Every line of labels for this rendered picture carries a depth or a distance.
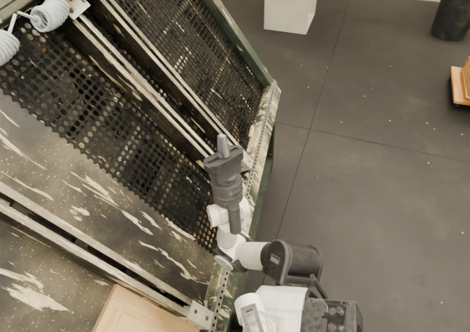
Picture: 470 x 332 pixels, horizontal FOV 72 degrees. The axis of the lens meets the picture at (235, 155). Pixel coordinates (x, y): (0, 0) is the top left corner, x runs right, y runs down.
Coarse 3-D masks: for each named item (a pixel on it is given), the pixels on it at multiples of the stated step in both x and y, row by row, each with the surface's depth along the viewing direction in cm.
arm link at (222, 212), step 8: (216, 200) 91; (232, 200) 90; (240, 200) 92; (208, 208) 94; (216, 208) 94; (224, 208) 93; (232, 208) 89; (240, 208) 94; (208, 216) 97; (216, 216) 93; (224, 216) 93; (232, 216) 90; (240, 216) 91; (216, 224) 94; (232, 224) 92; (240, 224) 92; (232, 232) 93; (240, 232) 94
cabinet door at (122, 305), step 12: (120, 288) 101; (108, 300) 98; (120, 300) 100; (132, 300) 104; (144, 300) 107; (108, 312) 97; (120, 312) 100; (132, 312) 103; (144, 312) 106; (156, 312) 109; (168, 312) 113; (96, 324) 94; (108, 324) 96; (120, 324) 99; (132, 324) 102; (144, 324) 105; (156, 324) 108; (168, 324) 112; (180, 324) 116
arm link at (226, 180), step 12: (216, 156) 87; (240, 156) 87; (204, 168) 85; (216, 168) 83; (228, 168) 86; (240, 168) 90; (216, 180) 86; (228, 180) 87; (240, 180) 90; (216, 192) 89; (228, 192) 88; (240, 192) 91
